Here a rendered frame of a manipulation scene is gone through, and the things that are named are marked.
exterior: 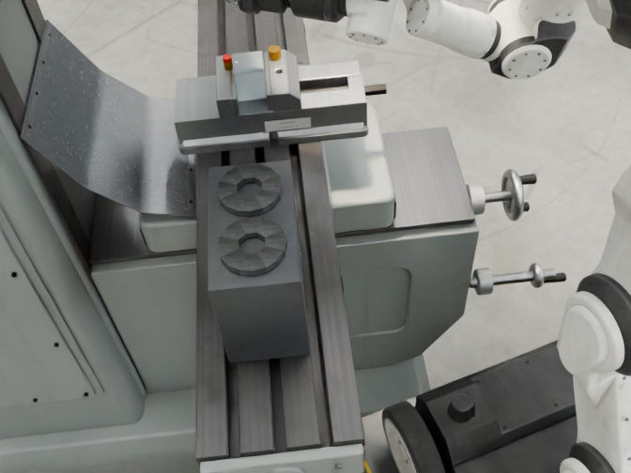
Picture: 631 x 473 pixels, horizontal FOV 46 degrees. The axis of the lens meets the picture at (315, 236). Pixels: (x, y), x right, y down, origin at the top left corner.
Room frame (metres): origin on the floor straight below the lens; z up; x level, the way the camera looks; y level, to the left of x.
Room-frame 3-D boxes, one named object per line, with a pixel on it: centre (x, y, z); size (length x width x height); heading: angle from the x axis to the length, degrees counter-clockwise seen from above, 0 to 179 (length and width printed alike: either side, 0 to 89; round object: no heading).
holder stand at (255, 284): (0.66, 0.08, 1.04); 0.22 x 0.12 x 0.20; 1
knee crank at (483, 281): (0.94, -0.44, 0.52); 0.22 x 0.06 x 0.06; 92
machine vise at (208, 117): (1.07, 0.06, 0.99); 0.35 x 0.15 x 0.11; 91
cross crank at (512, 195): (1.08, -0.41, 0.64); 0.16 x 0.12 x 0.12; 92
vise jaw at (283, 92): (1.07, 0.03, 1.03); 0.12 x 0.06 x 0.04; 1
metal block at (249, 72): (1.06, 0.09, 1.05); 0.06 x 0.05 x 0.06; 1
